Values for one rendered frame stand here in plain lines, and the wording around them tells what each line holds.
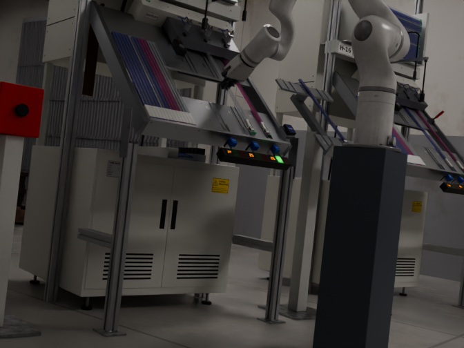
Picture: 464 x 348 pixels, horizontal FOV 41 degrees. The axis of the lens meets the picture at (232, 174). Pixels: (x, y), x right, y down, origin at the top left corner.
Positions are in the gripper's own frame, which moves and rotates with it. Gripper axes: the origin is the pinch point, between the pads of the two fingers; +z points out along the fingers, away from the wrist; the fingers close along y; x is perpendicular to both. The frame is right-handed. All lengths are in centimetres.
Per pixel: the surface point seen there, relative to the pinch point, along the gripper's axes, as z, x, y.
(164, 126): -3, 31, 40
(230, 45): 0.8, -26.1, -11.9
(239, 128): -1.1, 23.8, 2.6
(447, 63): 20, -105, -275
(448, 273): 102, 37, -278
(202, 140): 0.8, 31.5, 21.8
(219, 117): -0.4, 19.3, 10.4
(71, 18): 26, -46, 49
